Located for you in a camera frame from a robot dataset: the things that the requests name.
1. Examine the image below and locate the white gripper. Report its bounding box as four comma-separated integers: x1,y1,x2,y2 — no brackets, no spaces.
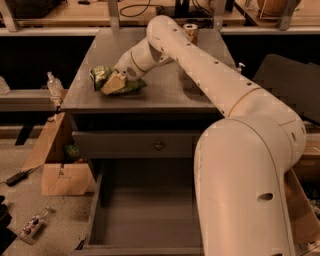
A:
100,50,145,95

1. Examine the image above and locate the green jalapeno chip bag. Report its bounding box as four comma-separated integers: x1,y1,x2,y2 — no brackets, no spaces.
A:
90,65,146,95

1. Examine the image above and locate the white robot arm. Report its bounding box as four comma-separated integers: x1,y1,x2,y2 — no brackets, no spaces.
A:
101,16,306,256

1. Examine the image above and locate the closed upper grey drawer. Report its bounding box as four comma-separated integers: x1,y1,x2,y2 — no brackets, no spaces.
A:
72,130,200,159

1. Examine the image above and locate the round metal drawer knob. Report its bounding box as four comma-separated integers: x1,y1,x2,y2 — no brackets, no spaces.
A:
154,141,164,151

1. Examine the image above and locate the green snack bag in box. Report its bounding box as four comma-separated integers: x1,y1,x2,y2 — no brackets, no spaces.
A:
64,144,81,161

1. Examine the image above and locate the grey drawer cabinet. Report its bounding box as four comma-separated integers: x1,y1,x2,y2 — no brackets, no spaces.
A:
60,26,238,256

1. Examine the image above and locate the open lower grey drawer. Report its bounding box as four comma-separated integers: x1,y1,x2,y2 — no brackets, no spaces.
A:
68,158,204,256

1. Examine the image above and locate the clear sanitizer bottle on shelf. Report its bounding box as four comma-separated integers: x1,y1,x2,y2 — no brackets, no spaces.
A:
47,72,63,97

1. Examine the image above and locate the grey low bench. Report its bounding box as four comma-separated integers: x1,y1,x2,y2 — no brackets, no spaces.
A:
0,89,59,145

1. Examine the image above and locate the patterned drink can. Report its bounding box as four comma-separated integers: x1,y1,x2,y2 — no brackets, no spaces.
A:
183,23,199,45

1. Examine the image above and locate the brown cardboard box left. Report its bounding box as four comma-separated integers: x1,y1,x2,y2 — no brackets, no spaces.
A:
22,113,96,196

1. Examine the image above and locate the brown cardboard box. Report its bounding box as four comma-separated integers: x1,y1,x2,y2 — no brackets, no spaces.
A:
285,146,320,256
22,113,96,196

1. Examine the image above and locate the small white pump bottle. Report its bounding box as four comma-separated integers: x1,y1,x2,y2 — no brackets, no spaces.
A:
237,62,246,74

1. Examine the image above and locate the black power adapter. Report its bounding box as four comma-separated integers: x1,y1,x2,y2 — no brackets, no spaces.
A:
6,172,28,187

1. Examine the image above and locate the plastic bottle on floor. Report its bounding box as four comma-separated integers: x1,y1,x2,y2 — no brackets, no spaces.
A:
19,206,52,245

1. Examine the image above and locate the dark side table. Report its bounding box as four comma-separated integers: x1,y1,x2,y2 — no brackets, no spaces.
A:
253,54,320,125

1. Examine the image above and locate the wicker basket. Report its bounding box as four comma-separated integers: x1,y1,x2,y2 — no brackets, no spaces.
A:
257,0,302,18

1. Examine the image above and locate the brown cardboard box right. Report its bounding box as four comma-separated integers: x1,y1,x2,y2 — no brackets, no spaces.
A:
285,146,320,256

